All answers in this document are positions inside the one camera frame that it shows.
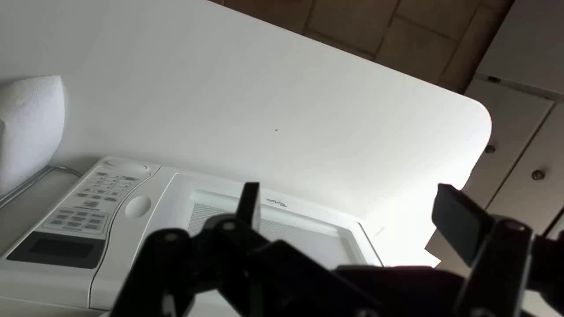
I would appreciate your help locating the round metal drawer knob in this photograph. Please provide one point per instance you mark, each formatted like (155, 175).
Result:
(488, 149)
(537, 175)

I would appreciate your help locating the white microwave oven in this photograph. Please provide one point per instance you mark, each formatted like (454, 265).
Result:
(146, 195)

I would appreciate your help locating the white cabinet drawer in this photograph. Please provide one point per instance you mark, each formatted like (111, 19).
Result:
(511, 117)
(521, 200)

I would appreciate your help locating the white box under bowl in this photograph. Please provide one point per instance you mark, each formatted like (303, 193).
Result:
(28, 130)

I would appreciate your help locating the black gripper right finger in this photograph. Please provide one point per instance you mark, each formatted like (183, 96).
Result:
(499, 258)

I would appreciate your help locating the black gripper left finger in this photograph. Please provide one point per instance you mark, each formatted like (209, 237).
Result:
(194, 271)

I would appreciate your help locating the white kitchen cabinet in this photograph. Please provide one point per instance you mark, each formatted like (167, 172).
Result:
(516, 47)

